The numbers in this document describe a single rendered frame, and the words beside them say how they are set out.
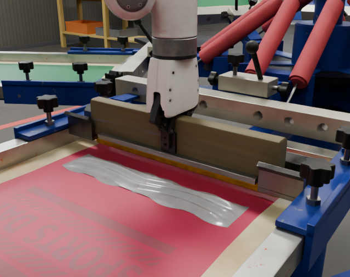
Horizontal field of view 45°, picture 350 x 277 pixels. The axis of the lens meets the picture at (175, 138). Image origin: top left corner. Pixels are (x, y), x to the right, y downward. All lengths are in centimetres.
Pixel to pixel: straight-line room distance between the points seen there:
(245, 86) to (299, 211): 44
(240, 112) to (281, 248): 45
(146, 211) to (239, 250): 16
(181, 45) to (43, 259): 37
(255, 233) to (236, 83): 45
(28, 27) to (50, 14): 54
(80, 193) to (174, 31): 30
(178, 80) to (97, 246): 30
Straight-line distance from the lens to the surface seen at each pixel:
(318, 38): 118
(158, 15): 69
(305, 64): 112
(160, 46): 69
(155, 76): 69
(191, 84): 73
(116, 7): 62
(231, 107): 93
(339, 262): 226
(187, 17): 69
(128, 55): 176
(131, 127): 80
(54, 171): 81
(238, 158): 69
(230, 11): 184
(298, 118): 87
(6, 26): 847
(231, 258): 56
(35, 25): 876
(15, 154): 85
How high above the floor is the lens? 129
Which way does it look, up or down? 21 degrees down
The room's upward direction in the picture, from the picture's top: straight up
